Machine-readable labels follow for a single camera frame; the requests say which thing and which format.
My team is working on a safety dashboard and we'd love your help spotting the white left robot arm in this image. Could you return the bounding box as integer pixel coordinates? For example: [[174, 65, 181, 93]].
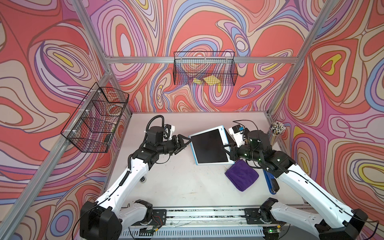
[[79, 125, 192, 240]]

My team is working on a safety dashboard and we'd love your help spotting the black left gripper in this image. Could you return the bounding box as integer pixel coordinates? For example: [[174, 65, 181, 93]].
[[155, 134, 192, 156]]

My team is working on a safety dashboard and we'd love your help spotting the blue white drawing tablet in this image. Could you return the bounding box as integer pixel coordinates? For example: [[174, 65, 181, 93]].
[[189, 126, 235, 166]]

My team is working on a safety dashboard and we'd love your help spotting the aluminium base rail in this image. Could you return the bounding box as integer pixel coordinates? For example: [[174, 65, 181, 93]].
[[74, 205, 340, 240]]

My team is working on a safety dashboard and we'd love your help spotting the blue black tape roll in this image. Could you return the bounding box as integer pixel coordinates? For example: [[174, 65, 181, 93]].
[[263, 170, 280, 195]]

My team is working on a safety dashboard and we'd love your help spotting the black wire basket left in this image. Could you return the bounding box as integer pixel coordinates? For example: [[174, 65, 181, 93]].
[[61, 83, 129, 153]]

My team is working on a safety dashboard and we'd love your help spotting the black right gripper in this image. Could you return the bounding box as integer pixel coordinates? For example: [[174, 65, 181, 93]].
[[221, 141, 262, 163]]

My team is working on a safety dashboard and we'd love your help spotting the black wire basket back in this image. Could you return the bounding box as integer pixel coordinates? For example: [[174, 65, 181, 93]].
[[173, 50, 238, 86]]

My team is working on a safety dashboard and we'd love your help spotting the cup of coloured pencils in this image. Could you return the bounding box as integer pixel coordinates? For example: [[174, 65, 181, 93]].
[[268, 121, 287, 146]]

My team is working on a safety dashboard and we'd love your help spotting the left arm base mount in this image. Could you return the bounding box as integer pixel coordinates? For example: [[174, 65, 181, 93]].
[[123, 200, 167, 227]]

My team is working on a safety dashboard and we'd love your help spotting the black wire basket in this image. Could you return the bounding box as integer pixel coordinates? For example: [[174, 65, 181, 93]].
[[173, 50, 238, 86], [61, 83, 129, 153]]

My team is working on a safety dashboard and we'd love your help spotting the purple microfiber cloth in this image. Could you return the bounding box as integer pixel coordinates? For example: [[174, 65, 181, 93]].
[[225, 160, 259, 192]]

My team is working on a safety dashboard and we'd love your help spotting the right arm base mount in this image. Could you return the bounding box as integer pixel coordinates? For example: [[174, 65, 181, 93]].
[[241, 198, 287, 225]]

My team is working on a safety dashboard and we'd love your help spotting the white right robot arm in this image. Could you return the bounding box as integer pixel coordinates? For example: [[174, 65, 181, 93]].
[[225, 125, 368, 240]]

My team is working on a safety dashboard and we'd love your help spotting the yellow cloth in basket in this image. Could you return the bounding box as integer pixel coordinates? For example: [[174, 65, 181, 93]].
[[192, 75, 221, 86]]

